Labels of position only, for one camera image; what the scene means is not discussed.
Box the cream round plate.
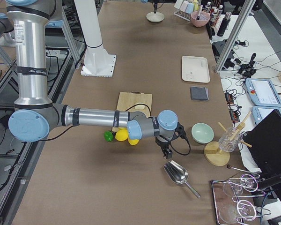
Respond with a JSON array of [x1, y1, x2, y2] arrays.
[[146, 12, 165, 23]]

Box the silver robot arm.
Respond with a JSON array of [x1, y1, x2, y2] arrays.
[[6, 0, 187, 159]]

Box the cream rectangular rabbit tray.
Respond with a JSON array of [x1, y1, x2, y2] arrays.
[[182, 56, 210, 83]]

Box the metal glass tray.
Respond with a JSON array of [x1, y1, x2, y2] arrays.
[[210, 173, 271, 225]]

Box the metal scoop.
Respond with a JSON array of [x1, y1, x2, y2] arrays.
[[163, 160, 201, 198]]

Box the pastel cup rack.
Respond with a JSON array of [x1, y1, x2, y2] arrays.
[[174, 0, 201, 21]]

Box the whole yellow lemon lower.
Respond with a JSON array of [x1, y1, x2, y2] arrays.
[[128, 138, 139, 146]]

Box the whole yellow lemon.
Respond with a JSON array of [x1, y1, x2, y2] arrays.
[[115, 129, 129, 142], [128, 138, 139, 146]]

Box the mint green bowl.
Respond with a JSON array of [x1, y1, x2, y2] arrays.
[[191, 123, 214, 144]]

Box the whole yellow lemon upper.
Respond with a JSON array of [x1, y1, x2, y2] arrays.
[[115, 129, 129, 142]]

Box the wooden cup rack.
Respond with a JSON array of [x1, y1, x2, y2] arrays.
[[204, 112, 252, 166]]

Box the pink bowl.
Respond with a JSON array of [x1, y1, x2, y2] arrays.
[[191, 11, 210, 28]]

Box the wooden cutting board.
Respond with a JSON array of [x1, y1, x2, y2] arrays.
[[111, 91, 153, 132]]

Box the green lime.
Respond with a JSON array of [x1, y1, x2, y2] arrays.
[[104, 131, 114, 142]]

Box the clear glass cup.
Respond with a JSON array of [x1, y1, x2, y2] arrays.
[[219, 127, 244, 152]]

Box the grey folded cloth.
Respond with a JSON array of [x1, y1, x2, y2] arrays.
[[190, 86, 209, 101]]

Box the black thermos bottle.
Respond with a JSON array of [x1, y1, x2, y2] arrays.
[[217, 12, 232, 37]]

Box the lower blue teach pendant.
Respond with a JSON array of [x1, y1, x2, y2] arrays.
[[251, 105, 281, 125]]

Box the blue teach pendant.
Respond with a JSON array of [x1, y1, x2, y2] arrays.
[[245, 78, 281, 108], [251, 105, 281, 125]]

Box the black monitor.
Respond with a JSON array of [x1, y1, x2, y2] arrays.
[[242, 109, 281, 176]]

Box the upper blue teach pendant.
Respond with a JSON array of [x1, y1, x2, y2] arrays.
[[245, 78, 281, 108]]

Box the white camera stand base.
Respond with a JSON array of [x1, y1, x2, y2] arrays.
[[74, 0, 116, 77]]

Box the aluminium frame post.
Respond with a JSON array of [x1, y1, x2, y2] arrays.
[[214, 0, 256, 74]]

